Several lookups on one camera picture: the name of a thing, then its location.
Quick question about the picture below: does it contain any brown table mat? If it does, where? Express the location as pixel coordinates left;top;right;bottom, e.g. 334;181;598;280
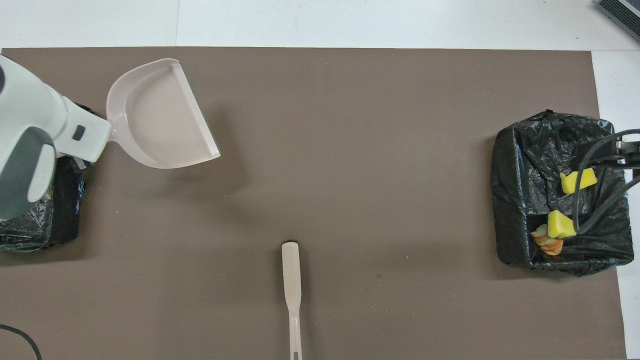
0;47;627;360

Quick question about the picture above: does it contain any beige brush with black bristles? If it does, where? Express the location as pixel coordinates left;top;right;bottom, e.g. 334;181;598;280
280;241;304;360

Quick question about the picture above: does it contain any beige plastic dustpan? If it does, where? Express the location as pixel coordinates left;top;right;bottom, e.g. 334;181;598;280
105;58;222;170

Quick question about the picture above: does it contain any pale bread chunk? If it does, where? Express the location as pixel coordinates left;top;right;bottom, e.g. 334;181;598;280
530;224;565;256

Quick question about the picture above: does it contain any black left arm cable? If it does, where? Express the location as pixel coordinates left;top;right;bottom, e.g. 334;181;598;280
0;323;44;360

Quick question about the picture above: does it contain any notched yellow sponge piece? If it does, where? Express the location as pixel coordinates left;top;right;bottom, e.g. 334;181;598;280
559;167;598;195

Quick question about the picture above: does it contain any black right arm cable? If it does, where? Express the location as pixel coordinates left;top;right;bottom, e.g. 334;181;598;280
571;128;640;234

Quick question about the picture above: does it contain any yellow sponge with green edge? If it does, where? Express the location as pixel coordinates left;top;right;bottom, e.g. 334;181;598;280
547;209;577;239

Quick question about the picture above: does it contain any dark ribbed panel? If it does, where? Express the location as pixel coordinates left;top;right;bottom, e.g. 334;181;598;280
596;0;640;43

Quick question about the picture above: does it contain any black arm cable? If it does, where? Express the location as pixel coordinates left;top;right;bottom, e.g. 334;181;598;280
0;323;44;360
571;128;640;234

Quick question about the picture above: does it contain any black bag lined bin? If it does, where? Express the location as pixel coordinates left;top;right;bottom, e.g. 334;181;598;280
0;101;96;252
490;110;635;277

